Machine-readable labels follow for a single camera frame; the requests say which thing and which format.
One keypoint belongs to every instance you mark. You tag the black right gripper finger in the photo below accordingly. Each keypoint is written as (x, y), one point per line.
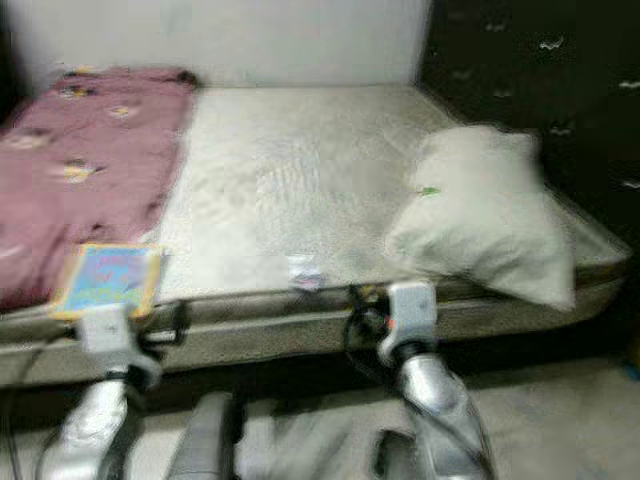
(355, 295)

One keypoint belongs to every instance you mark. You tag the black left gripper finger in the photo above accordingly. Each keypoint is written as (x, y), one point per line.
(180, 316)

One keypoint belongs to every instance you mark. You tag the white paper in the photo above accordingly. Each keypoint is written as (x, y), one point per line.
(305, 272)

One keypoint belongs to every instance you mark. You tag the colourful children's book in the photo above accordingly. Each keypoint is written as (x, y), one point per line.
(110, 280)

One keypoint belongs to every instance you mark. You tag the white pillow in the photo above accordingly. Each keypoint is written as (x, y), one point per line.
(475, 210)

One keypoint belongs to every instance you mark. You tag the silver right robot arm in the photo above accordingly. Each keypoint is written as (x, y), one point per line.
(435, 400)

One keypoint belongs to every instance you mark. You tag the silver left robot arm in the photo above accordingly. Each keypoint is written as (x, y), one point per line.
(100, 430)

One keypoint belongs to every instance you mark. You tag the grey patterned mattress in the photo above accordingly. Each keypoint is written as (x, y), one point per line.
(300, 190)

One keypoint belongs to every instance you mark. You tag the grey left robot leg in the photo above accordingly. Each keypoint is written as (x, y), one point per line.
(205, 440)

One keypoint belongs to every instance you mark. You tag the purple cartoon print blanket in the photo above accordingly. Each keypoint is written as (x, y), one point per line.
(80, 170)

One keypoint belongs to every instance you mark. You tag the dark tufted headboard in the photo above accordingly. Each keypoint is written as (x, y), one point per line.
(530, 60)

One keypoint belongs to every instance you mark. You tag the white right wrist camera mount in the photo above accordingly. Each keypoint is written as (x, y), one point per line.
(410, 315)

